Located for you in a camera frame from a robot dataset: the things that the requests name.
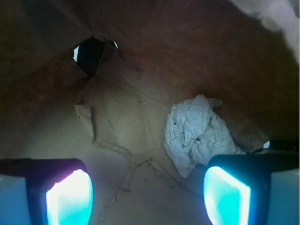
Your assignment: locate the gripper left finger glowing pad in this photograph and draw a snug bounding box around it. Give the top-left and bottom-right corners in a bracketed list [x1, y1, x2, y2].
[0, 158, 94, 225]

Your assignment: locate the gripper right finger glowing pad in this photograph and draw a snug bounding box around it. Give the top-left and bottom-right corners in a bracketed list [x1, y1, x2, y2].
[203, 140, 300, 225]

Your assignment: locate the white paper ball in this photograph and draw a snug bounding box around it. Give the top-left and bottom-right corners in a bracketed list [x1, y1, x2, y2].
[164, 95, 243, 178]

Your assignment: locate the brown paper bag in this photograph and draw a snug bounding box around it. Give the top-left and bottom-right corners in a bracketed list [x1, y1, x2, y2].
[0, 0, 300, 225]

